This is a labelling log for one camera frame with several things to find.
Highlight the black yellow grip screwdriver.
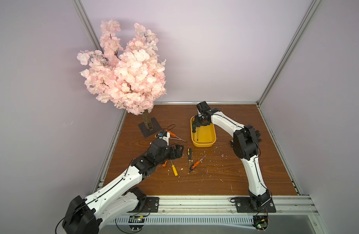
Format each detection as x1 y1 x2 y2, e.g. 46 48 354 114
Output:
187 148 192 170

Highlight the yellow plastic storage box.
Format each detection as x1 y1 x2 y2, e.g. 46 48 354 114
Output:
190 116 217 148

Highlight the orange handled screwdriver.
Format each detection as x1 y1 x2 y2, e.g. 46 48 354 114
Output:
189 156 204 172

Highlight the green black screwdriver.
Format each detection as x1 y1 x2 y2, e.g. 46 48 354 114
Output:
196 126 200 142
192 122 196 133

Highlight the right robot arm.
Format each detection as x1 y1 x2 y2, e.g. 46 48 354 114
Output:
192 102 272 211

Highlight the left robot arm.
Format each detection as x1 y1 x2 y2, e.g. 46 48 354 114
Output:
59 138 184 234

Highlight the large orange black screwdriver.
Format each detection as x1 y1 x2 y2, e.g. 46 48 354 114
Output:
168 131 186 142

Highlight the black work glove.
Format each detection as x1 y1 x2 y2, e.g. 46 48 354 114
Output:
255 130 261 143

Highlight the left controller board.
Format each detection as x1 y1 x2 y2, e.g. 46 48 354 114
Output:
128 215 146 233

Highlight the controller board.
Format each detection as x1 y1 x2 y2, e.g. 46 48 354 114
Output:
128 215 146 233
252 215 269 231

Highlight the pink artificial blossom tree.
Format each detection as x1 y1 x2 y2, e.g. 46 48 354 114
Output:
77 19 166 116

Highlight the right controller board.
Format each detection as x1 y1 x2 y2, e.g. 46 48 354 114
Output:
252 215 269 231

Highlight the yellow handled screwdriver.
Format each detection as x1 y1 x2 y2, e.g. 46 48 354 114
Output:
170 160 178 176

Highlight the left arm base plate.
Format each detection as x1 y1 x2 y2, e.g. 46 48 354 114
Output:
129 197 160 214

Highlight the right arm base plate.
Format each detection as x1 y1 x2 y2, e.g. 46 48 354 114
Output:
229 197 277 214

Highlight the aluminium front rail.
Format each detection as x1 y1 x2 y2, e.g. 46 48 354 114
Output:
78 194 320 216

